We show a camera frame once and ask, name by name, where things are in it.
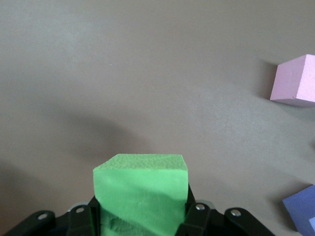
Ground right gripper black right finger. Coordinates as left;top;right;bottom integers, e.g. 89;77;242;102
176;184;217;236

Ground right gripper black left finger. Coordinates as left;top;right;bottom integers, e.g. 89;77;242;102
66;196;101;236

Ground green foam cube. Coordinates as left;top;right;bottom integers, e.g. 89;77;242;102
93;153;189;236

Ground purple foam cube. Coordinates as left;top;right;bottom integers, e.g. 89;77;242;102
282;184;315;236

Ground pink foam cube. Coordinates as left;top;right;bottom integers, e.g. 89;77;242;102
270;54;315;108

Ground brown paper table cover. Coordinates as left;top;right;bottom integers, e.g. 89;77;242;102
0;0;315;236

